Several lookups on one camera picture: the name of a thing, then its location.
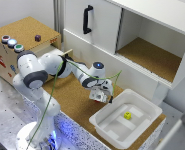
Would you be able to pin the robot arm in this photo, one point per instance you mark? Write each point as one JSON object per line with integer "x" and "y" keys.
{"x": 32, "y": 71}

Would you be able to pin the white sliding door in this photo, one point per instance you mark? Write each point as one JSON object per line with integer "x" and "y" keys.
{"x": 103, "y": 23}

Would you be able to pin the white plastic box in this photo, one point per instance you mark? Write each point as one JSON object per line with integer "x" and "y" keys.
{"x": 108, "y": 128}

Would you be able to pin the yellow block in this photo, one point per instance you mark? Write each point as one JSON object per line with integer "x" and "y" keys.
{"x": 127, "y": 115}

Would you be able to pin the wooden drawer box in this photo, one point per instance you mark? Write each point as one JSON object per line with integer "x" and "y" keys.
{"x": 22, "y": 28}

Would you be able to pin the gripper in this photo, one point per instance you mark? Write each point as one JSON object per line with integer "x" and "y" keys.
{"x": 99, "y": 90}

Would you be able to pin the green button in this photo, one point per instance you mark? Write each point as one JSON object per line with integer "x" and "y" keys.
{"x": 18, "y": 47}

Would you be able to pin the white cabinet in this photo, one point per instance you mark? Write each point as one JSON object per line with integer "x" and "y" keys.
{"x": 148, "y": 20}

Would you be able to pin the blue button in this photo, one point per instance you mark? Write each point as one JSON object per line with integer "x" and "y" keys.
{"x": 12, "y": 42}

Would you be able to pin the wooden drawer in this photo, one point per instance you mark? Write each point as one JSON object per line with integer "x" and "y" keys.
{"x": 67, "y": 52}

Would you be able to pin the purple block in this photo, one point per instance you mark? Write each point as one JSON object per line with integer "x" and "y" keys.
{"x": 37, "y": 38}

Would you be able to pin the red button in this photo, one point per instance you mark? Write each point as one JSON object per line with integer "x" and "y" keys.
{"x": 5, "y": 38}

